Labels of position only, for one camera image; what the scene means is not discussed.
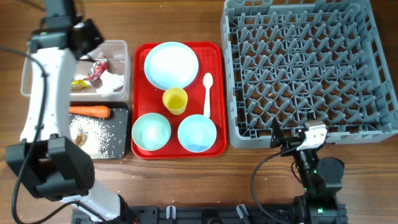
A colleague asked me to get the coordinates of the red snack wrapper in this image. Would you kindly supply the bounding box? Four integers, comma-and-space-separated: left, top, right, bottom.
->
85, 56, 109, 81

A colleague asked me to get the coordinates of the yellow snack wrapper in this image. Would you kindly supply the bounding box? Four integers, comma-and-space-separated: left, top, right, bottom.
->
71, 80, 88, 90

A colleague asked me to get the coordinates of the white tissue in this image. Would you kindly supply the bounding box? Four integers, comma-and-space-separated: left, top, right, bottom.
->
96, 71, 124, 94

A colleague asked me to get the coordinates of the orange carrot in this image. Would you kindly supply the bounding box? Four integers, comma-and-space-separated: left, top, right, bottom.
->
69, 106, 111, 118

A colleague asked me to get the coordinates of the brown food scrap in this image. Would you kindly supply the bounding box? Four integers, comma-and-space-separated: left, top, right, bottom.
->
74, 133, 87, 147

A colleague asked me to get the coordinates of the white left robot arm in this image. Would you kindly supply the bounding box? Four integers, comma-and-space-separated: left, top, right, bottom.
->
6, 16, 126, 223

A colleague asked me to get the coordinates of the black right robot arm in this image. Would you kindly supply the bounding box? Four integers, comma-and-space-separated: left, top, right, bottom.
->
270, 118, 348, 224

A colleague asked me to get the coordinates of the grey dishwasher rack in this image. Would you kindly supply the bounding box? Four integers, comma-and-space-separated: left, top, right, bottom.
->
220, 0, 397, 149

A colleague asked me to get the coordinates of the black food waste tray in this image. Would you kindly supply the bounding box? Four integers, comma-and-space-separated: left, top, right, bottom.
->
72, 101, 129, 150

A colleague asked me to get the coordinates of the clear plastic bin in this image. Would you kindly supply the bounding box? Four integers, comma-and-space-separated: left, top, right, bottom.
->
21, 40, 131, 101

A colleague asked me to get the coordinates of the right light blue bowl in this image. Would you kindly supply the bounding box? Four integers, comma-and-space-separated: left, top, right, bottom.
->
177, 114, 217, 153

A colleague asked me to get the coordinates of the light blue bowl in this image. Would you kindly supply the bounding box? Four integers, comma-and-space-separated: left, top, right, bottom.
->
177, 114, 217, 153
132, 113, 171, 151

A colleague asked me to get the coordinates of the white plastic spoon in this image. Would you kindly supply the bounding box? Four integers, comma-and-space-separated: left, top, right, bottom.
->
203, 73, 213, 118

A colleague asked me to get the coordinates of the red plastic tray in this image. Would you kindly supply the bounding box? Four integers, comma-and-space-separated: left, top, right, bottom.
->
131, 41, 228, 159

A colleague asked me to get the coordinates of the yellow plastic cup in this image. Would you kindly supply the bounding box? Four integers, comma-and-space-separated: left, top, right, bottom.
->
162, 87, 188, 115

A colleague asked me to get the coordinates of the white rice pile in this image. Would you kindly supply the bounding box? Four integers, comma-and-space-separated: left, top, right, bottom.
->
69, 114, 126, 159

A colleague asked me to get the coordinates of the light blue plate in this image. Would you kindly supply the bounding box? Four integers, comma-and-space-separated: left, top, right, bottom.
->
144, 42, 199, 90

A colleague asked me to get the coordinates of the left light blue bowl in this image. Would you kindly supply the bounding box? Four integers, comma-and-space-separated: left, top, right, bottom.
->
132, 113, 171, 151

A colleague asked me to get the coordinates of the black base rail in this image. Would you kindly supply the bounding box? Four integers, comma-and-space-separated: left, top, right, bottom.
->
71, 203, 348, 224

